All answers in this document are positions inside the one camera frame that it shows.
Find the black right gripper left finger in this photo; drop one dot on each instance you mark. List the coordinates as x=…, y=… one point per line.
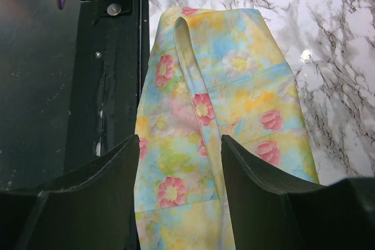
x=90, y=207

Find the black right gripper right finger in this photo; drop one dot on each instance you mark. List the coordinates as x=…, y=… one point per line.
x=272, y=209

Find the floral cloth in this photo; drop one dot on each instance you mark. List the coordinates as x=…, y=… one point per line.
x=210, y=73

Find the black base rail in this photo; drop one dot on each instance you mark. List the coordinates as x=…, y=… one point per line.
x=110, y=64

